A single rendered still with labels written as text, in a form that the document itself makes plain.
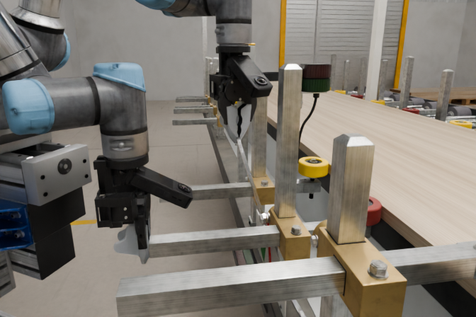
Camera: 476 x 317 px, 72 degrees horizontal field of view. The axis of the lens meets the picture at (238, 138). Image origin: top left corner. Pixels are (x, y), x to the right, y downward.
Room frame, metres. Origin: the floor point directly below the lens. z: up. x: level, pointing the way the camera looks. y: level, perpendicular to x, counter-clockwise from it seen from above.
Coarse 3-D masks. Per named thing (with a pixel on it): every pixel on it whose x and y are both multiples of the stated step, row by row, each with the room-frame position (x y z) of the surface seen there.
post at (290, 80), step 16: (288, 64) 0.61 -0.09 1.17; (288, 80) 0.60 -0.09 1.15; (288, 96) 0.60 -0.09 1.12; (288, 112) 0.60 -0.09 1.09; (288, 128) 0.60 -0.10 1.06; (288, 144) 0.60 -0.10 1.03; (288, 160) 0.60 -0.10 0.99; (288, 176) 0.60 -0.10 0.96; (288, 192) 0.60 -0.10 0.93; (288, 208) 0.60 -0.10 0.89
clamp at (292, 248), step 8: (272, 208) 0.65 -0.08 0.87; (272, 216) 0.62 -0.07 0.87; (296, 216) 0.61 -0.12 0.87; (272, 224) 0.62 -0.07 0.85; (280, 224) 0.57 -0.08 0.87; (288, 224) 0.57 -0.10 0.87; (296, 224) 0.57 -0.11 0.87; (280, 232) 0.56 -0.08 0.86; (288, 232) 0.55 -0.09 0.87; (304, 232) 0.55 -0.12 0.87; (280, 240) 0.55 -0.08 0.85; (288, 240) 0.53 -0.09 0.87; (296, 240) 0.53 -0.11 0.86; (304, 240) 0.53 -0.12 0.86; (280, 248) 0.55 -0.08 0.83; (288, 248) 0.53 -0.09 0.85; (296, 248) 0.53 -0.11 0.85; (304, 248) 0.53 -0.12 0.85; (288, 256) 0.53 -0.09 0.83; (296, 256) 0.53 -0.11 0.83; (304, 256) 0.53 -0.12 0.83
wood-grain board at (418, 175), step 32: (320, 96) 2.18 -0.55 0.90; (352, 96) 2.18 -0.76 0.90; (320, 128) 1.26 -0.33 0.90; (352, 128) 1.26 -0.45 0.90; (384, 128) 1.26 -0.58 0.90; (416, 128) 1.26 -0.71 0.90; (448, 128) 1.26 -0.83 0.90; (384, 160) 0.87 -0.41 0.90; (416, 160) 0.87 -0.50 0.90; (448, 160) 0.87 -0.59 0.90; (384, 192) 0.66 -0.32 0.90; (416, 192) 0.66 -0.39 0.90; (448, 192) 0.66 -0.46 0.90; (416, 224) 0.52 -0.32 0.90; (448, 224) 0.52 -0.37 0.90
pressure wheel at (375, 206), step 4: (372, 200) 0.60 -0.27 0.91; (376, 200) 0.60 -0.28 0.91; (368, 204) 0.59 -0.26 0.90; (372, 204) 0.59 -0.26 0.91; (376, 204) 0.59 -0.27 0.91; (380, 204) 0.59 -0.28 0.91; (368, 208) 0.57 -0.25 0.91; (372, 208) 0.57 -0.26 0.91; (376, 208) 0.57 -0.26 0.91; (380, 208) 0.58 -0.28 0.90; (368, 212) 0.56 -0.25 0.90; (372, 212) 0.56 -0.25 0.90; (376, 212) 0.57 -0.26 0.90; (380, 212) 0.58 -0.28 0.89; (368, 216) 0.56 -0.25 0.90; (372, 216) 0.56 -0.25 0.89; (376, 216) 0.57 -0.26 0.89; (368, 220) 0.56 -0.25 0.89; (372, 220) 0.56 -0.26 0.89; (376, 220) 0.57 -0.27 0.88; (368, 224) 0.56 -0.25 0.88; (372, 224) 0.56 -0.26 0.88
